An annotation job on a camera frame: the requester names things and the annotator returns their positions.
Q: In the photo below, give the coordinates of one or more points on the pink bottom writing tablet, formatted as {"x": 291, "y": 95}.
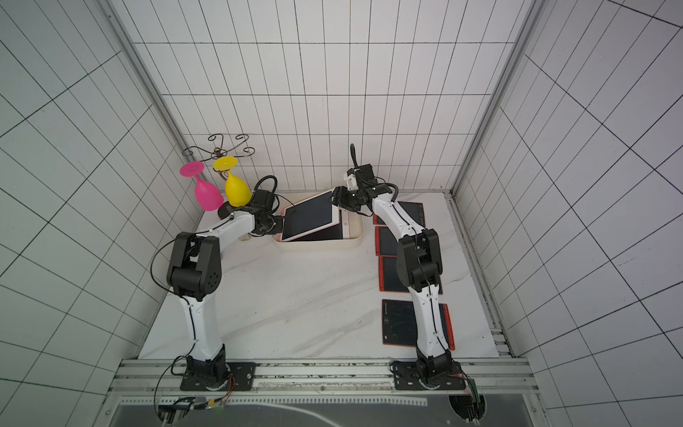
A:
{"x": 340, "y": 231}

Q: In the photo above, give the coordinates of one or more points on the red writing tablet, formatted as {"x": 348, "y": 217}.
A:
{"x": 385, "y": 242}
{"x": 388, "y": 276}
{"x": 415, "y": 210}
{"x": 399, "y": 326}

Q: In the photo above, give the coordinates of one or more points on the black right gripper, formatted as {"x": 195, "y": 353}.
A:
{"x": 341, "y": 197}

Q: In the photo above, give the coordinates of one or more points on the metal cup holder stand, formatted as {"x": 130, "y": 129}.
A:
{"x": 207, "y": 156}

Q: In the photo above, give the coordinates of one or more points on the white pink writing tablet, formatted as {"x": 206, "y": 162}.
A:
{"x": 316, "y": 213}

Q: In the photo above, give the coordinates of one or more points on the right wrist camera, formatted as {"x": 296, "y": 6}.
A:
{"x": 359, "y": 176}

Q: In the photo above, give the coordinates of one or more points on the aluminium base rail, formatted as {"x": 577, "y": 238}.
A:
{"x": 322, "y": 377}

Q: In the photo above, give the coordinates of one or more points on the pink plastic goblet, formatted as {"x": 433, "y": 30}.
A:
{"x": 207, "y": 195}

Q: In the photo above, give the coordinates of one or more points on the cream plastic storage box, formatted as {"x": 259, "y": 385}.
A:
{"x": 357, "y": 228}

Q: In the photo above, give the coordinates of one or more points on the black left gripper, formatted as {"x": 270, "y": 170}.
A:
{"x": 278, "y": 229}

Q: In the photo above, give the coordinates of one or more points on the yellow plastic goblet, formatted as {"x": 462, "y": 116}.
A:
{"x": 236, "y": 190}

